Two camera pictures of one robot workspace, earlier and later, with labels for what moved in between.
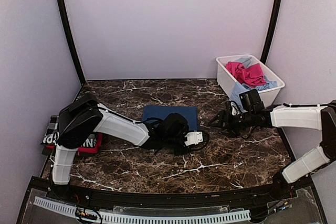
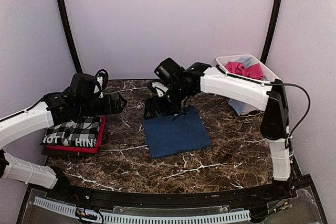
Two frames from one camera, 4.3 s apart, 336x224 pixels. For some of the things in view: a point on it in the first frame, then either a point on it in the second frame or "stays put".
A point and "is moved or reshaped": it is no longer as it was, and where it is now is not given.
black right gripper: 223,115 -> 149,103
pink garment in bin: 250,75 stays put
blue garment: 189,113 is moved or reshaped
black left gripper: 185,151 -> 117,108
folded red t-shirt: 82,150 stays put
